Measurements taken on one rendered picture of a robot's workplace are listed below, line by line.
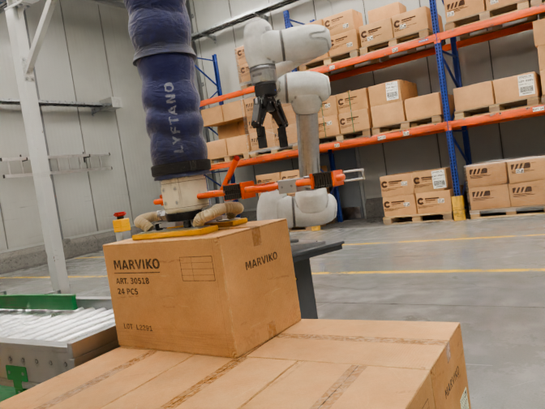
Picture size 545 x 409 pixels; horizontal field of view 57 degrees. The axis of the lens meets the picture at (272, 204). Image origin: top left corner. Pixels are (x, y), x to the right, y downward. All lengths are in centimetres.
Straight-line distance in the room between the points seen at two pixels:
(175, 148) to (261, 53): 46
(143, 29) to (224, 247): 84
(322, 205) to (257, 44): 99
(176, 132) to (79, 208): 1095
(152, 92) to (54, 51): 1143
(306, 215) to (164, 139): 88
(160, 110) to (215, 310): 74
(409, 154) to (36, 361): 889
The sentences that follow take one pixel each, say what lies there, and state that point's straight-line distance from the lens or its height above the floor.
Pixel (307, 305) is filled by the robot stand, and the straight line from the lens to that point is 256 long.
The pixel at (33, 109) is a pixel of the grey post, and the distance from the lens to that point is 554.
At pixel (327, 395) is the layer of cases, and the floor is 54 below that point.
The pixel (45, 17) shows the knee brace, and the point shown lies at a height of 288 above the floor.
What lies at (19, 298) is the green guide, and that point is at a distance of 337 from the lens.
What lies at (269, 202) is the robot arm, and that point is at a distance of 247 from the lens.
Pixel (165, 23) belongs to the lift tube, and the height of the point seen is 170.
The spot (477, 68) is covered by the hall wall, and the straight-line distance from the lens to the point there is 1007.
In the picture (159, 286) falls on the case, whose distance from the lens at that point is 186.
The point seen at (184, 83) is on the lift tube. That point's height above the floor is 149.
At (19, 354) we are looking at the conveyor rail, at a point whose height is 55.
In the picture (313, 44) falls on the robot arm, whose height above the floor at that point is 151.
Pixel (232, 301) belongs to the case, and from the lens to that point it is 167.
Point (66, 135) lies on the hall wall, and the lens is 1287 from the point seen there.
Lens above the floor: 110
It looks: 3 degrees down
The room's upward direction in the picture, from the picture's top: 8 degrees counter-clockwise
